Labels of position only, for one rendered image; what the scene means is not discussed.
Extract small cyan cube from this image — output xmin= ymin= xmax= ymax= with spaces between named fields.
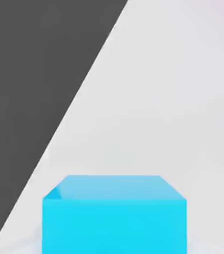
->
xmin=42 ymin=175 xmax=188 ymax=254

